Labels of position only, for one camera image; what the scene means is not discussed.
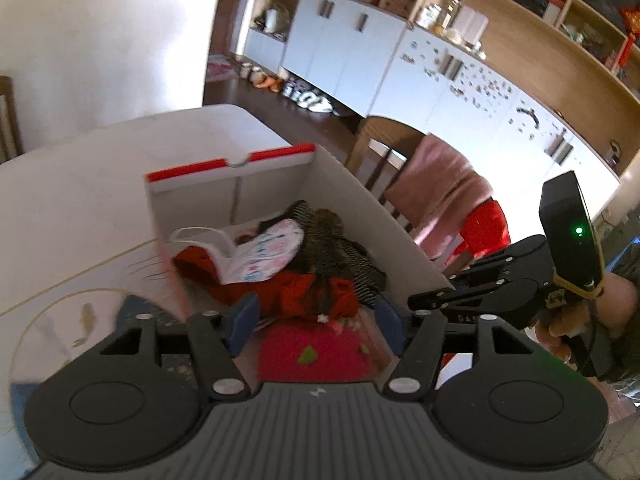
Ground red white cardboard box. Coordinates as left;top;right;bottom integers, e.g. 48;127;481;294
144;143;457;361

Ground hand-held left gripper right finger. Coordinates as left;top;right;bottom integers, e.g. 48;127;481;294
371;294;534;402

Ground white wall cabinet unit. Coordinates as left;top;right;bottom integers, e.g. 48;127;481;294
242;0;640;241

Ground white patterned cloth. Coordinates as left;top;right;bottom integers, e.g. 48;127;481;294
170;219;306;285

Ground black mesh cloth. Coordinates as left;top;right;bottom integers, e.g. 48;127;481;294
257;200;388;306

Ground red doormat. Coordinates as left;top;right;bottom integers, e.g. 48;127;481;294
206;55;241;83

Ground person's right hand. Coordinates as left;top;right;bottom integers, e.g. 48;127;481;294
534;279;640;362

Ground white shoes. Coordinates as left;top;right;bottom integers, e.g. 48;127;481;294
282;77;336;116

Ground pink dragon fruit plush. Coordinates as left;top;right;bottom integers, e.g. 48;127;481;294
257;317;376;384

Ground pink fleece cloth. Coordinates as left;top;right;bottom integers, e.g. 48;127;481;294
382;135;496;261

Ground orange slippers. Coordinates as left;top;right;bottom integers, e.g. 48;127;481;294
250;72;281;92

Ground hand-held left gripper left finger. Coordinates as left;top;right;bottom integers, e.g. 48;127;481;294
96;292;262;403

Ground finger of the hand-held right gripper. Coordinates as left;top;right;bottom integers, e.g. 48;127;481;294
444;234;552;287
406;279;502;312

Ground wooden slat back chair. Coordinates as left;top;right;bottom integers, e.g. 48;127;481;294
0;76;23;163

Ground printed table mat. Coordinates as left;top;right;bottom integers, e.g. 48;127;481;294
0;237;201;480

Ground wooden chair with pink cloth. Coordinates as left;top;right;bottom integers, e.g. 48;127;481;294
345;116;451;261

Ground red knotted scarf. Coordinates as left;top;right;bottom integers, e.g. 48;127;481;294
172;245;361;322

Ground metal pots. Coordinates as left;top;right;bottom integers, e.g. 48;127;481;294
415;0;466;31

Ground red cloth on chair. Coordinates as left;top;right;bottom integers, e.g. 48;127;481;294
440;200;511;271

